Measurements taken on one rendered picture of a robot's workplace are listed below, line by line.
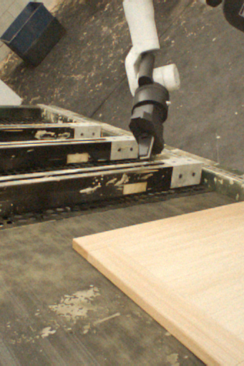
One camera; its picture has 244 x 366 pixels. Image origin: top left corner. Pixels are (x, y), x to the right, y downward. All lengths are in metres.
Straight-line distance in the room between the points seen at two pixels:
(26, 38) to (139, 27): 3.98
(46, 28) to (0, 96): 1.00
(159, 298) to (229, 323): 0.11
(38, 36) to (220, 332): 4.63
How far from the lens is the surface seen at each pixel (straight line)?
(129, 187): 1.07
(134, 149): 1.46
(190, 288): 0.67
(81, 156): 1.34
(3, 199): 0.90
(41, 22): 5.03
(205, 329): 0.59
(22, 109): 2.13
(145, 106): 0.92
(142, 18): 1.04
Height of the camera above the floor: 1.83
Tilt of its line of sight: 41 degrees down
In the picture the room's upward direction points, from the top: 49 degrees counter-clockwise
